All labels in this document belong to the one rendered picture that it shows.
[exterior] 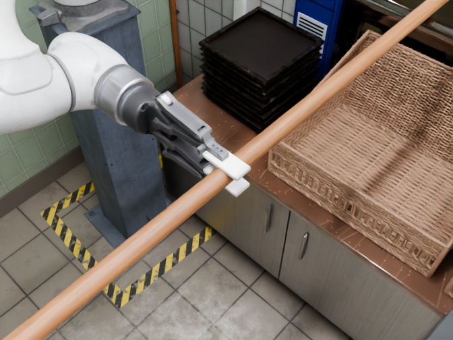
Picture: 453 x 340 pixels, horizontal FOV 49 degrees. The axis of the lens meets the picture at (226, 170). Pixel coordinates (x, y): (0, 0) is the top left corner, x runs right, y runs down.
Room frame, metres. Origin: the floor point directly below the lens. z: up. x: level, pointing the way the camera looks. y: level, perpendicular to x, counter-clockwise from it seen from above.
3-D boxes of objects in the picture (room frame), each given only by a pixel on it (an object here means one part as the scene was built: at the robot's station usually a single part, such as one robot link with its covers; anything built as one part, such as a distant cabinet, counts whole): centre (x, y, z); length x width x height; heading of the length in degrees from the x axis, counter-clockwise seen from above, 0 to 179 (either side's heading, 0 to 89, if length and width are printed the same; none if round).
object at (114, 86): (0.63, 0.17, 1.20); 0.09 x 0.06 x 0.09; 136
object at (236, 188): (0.47, 0.00, 1.18); 0.07 x 0.03 x 0.01; 47
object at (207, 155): (0.47, 0.00, 1.21); 0.07 x 0.03 x 0.01; 47
